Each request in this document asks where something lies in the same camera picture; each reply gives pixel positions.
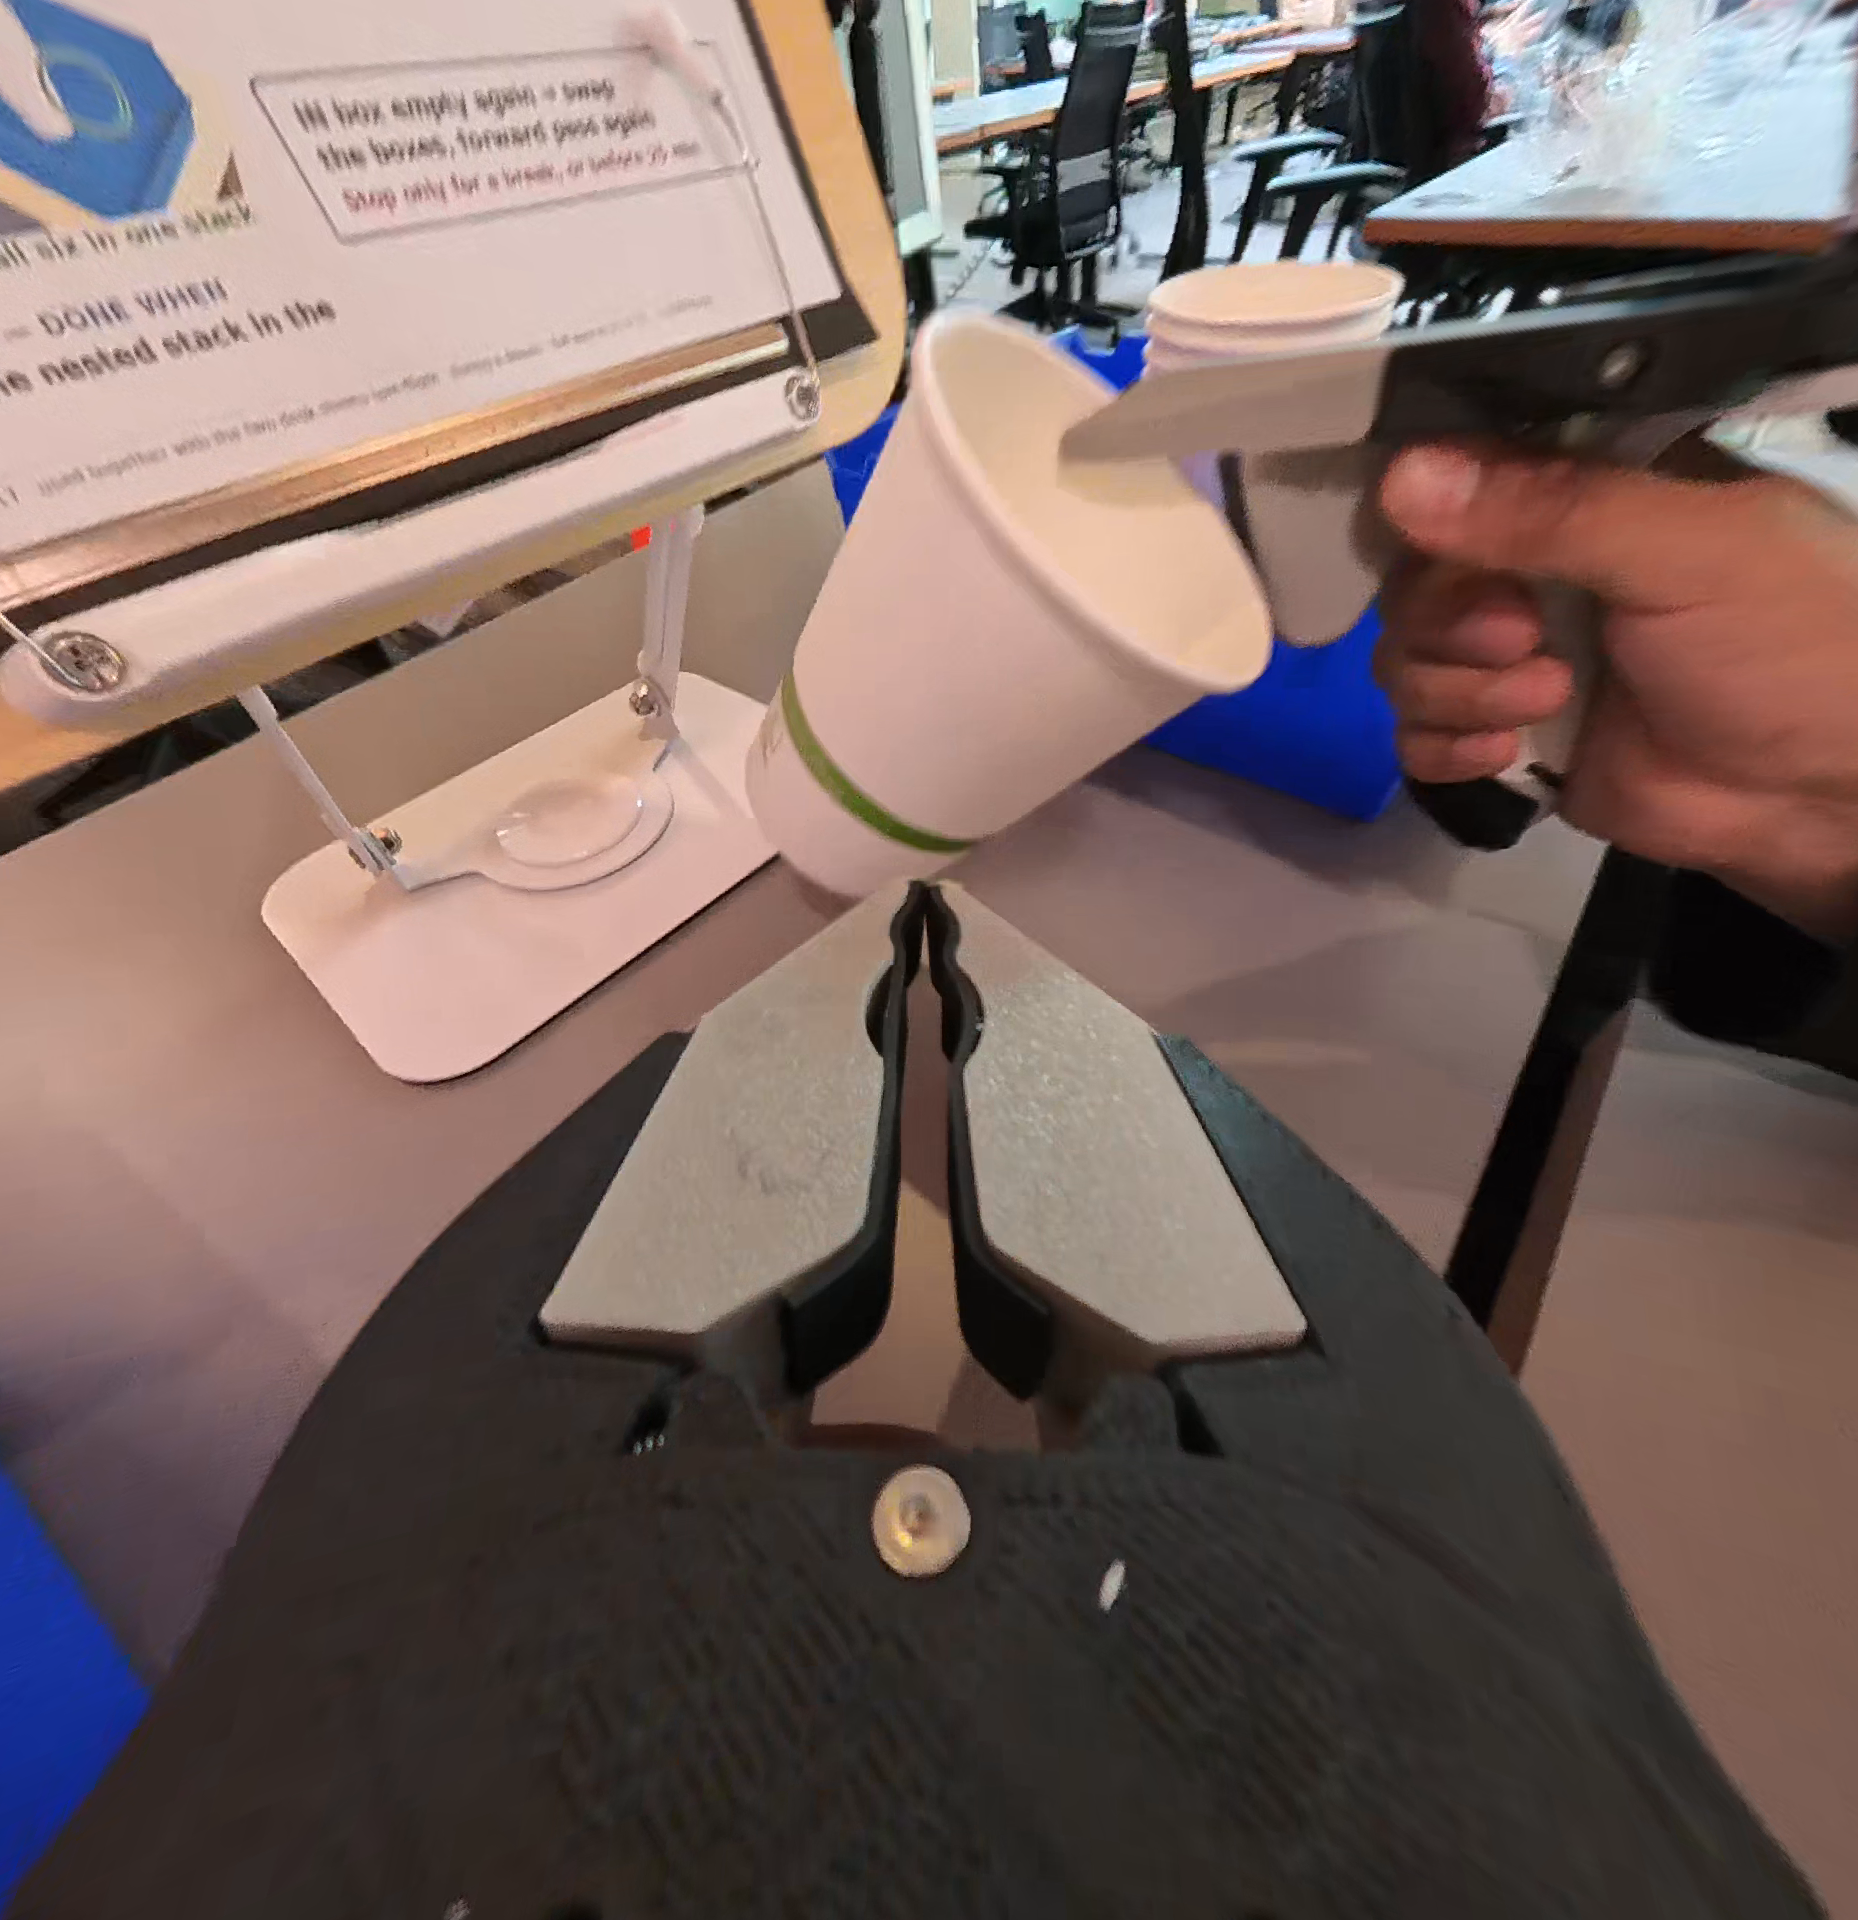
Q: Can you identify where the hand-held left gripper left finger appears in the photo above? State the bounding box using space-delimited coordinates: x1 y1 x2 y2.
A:
533 882 930 1405

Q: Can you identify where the printed instruction sheet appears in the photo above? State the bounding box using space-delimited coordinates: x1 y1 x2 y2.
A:
0 0 847 515

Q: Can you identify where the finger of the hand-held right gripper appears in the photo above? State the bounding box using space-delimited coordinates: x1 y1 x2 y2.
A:
1222 450 1383 653
1062 348 1395 471

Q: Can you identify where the stack of nested white cups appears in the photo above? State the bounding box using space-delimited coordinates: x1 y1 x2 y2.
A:
1142 264 1407 379

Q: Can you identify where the person's right hand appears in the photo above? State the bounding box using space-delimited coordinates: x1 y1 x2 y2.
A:
1367 450 1858 949

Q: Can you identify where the person's right forearm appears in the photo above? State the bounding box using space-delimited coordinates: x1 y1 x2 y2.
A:
1642 853 1858 1090

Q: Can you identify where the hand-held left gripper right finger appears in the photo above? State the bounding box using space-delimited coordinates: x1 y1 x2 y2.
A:
922 882 1309 1405

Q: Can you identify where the wooden office desk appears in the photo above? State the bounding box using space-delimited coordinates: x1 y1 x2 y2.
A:
937 27 1321 151
1362 144 1858 258

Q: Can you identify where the white green-banded paper cup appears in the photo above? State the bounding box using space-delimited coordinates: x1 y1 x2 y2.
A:
740 311 1276 902

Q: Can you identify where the black office chair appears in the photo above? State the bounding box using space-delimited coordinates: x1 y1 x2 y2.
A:
968 0 1158 325
1229 0 1409 273

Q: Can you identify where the white and wood document stand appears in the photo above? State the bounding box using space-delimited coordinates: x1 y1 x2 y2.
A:
0 0 908 1083

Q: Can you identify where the blue plastic bin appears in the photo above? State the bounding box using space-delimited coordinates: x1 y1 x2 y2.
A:
0 1415 153 1920
823 327 1400 826

